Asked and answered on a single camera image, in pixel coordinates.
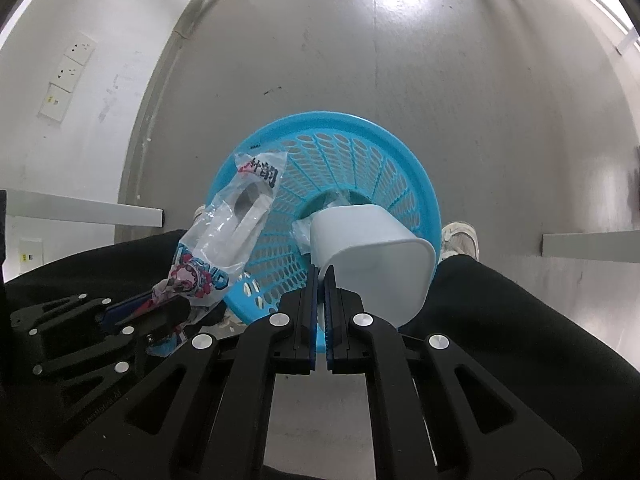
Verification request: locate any white right sneaker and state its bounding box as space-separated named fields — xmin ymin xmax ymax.
xmin=439 ymin=221 xmax=480 ymax=261

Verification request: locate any white crumpled tissue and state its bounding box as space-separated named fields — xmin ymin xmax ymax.
xmin=291 ymin=217 xmax=312 ymax=255

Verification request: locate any white left sneaker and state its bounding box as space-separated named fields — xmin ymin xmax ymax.
xmin=193 ymin=205 xmax=206 ymax=222

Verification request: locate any white plastic cup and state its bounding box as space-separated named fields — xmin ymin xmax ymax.
xmin=310 ymin=205 xmax=437 ymax=327

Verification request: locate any pink printed clear bag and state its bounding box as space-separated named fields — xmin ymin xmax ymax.
xmin=150 ymin=151 xmax=288 ymax=325

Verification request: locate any white wall socket panel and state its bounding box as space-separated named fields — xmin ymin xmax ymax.
xmin=39 ymin=32 xmax=96 ymax=122

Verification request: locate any white sneaker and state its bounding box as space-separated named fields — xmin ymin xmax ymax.
xmin=193 ymin=205 xmax=206 ymax=222
xmin=439 ymin=221 xmax=480 ymax=261

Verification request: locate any blue plastic waste basket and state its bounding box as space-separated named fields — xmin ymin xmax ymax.
xmin=224 ymin=112 xmax=440 ymax=327

